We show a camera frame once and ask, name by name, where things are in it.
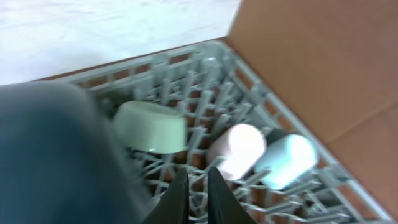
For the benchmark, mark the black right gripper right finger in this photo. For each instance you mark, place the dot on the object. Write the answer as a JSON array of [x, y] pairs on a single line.
[[223, 206]]

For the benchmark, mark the brown cardboard box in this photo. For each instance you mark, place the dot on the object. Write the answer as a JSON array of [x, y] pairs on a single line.
[[334, 63]]

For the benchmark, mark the dark blue bowl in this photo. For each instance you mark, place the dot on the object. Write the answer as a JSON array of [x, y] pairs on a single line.
[[59, 162]]

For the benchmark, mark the light blue cup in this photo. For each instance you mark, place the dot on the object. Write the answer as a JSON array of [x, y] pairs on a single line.
[[287, 157]]

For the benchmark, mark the grey dishwasher rack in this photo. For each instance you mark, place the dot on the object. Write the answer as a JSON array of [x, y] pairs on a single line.
[[214, 89]]

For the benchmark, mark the pink cup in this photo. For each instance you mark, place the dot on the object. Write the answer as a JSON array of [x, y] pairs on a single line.
[[241, 146]]

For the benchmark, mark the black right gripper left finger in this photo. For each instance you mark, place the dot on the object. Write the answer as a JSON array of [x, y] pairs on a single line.
[[173, 207]]

